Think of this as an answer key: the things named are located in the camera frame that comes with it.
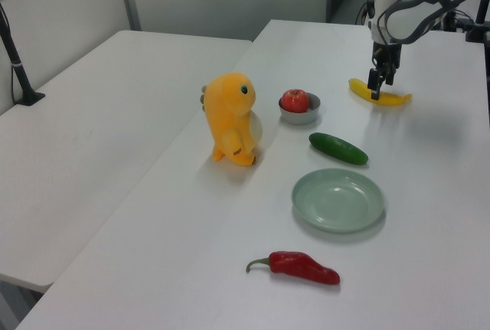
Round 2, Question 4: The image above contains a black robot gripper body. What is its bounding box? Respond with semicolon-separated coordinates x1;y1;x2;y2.
369;41;403;80

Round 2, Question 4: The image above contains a yellow banana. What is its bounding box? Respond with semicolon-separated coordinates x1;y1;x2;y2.
347;77;413;108

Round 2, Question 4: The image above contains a pale green plastic plate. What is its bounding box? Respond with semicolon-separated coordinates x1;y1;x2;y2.
290;168;387;234

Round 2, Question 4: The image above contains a green cucumber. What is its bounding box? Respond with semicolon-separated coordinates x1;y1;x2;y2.
308;132;370;166

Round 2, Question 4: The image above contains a grey small bowl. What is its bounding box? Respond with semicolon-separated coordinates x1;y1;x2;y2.
278;92;322;126

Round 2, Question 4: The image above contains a red apple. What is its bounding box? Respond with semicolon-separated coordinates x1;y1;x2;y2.
281;88;310;113

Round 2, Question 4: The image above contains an orange plush toy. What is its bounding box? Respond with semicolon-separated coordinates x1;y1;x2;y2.
200;72;266;167

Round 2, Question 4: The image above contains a red chili pepper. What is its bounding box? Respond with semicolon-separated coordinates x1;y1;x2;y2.
245;250;341;286

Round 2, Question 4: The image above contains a black table clamp bracket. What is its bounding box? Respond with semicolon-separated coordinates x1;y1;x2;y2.
464;0;490;44

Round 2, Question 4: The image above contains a black camera stand pole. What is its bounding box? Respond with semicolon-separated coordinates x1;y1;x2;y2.
0;0;46;107

